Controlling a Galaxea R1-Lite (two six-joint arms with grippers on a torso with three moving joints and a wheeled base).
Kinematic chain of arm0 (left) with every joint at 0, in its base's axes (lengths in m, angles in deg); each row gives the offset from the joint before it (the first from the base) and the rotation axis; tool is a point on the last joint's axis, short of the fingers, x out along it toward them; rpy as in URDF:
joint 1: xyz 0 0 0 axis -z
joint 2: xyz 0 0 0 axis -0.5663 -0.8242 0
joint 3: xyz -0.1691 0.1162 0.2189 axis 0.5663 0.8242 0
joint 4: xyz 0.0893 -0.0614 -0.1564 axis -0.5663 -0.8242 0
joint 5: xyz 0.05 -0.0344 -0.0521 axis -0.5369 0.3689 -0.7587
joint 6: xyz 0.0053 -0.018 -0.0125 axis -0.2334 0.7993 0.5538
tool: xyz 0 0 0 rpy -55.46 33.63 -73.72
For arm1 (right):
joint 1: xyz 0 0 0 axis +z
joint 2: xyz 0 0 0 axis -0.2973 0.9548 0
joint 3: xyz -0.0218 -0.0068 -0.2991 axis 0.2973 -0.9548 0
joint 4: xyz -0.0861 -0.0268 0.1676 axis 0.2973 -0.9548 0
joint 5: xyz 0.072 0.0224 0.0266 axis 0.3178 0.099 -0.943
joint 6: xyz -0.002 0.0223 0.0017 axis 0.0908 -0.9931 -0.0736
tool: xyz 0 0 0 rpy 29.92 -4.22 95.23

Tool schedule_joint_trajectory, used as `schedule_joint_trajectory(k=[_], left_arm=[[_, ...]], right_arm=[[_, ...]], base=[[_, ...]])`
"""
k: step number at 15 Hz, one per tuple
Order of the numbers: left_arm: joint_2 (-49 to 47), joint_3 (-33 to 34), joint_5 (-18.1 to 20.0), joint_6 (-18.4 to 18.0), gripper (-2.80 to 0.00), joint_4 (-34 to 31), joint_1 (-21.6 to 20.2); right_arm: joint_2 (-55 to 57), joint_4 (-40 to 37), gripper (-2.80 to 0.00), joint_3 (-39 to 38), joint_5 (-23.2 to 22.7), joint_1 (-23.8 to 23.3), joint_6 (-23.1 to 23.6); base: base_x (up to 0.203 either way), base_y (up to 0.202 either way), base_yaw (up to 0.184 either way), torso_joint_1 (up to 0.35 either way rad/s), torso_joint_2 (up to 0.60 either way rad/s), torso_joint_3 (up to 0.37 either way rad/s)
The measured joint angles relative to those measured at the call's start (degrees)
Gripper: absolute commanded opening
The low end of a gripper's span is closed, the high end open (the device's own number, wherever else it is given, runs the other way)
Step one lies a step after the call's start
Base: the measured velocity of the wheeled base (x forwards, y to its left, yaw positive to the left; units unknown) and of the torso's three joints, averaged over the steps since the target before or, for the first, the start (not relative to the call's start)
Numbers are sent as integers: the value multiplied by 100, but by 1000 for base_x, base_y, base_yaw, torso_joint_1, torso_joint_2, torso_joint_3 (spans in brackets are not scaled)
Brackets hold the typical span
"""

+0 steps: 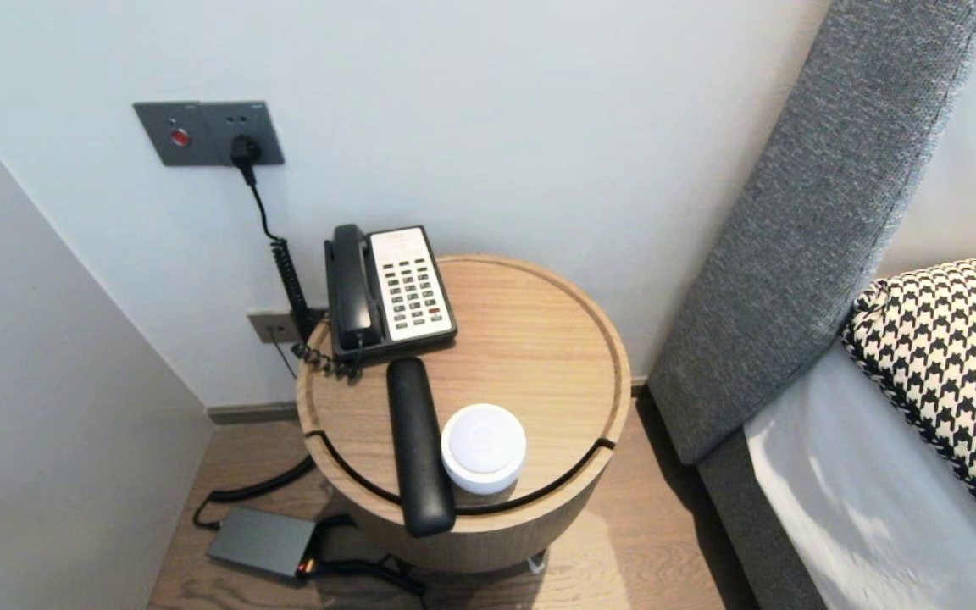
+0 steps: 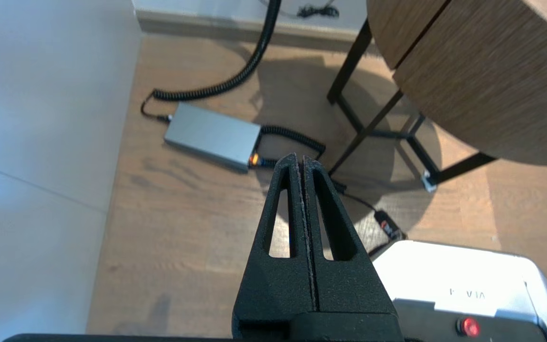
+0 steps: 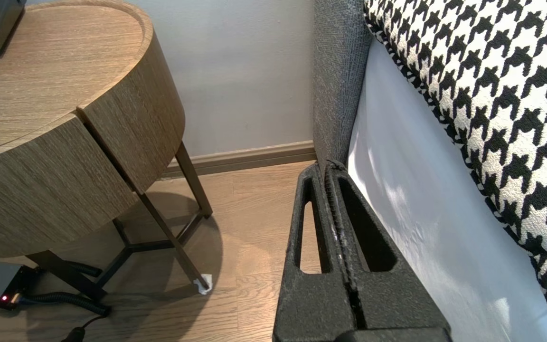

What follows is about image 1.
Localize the grey power adapter box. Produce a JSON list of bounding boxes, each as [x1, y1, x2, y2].
[[206, 506, 319, 580]]

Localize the black coiled power cable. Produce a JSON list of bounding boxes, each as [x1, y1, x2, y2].
[[193, 165, 328, 530]]

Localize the white bed sheet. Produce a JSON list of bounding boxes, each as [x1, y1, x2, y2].
[[744, 339, 976, 610]]

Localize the grey fabric headboard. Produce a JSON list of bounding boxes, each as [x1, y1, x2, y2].
[[647, 0, 976, 467]]

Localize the long black rounded device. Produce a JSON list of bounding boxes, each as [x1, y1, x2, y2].
[[386, 357, 458, 539]]

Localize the black coiled telephone cord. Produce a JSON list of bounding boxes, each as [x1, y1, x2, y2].
[[291, 337, 363, 380]]

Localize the beige low wall plate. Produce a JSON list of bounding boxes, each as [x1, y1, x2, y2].
[[248, 309, 307, 345]]

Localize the dark grey wall socket panel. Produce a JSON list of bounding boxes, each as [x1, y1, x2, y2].
[[133, 101, 286, 168]]

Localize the black telephone base white keypad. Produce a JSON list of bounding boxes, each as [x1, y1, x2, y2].
[[324, 225, 460, 361]]

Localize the curved front wooden drawer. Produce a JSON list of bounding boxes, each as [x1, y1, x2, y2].
[[305, 430, 618, 573]]

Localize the white round puck device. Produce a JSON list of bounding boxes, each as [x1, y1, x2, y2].
[[441, 403, 528, 496]]

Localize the black white houndstooth pillow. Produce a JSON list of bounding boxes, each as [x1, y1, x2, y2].
[[841, 250, 976, 577]]

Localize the black power plug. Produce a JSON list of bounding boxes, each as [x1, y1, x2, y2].
[[230, 136, 265, 186]]

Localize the black adapter output cable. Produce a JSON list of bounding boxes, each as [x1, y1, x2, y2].
[[300, 513, 427, 599]]

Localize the black telephone handset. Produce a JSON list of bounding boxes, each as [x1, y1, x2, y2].
[[331, 225, 384, 352]]

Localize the thin black telephone wire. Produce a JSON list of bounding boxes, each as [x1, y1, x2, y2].
[[270, 329, 299, 380]]

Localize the grey fabric bed base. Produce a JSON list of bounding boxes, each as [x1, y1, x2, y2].
[[697, 428, 819, 610]]

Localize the round wooden bedside table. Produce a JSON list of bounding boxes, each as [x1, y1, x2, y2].
[[296, 252, 632, 573]]

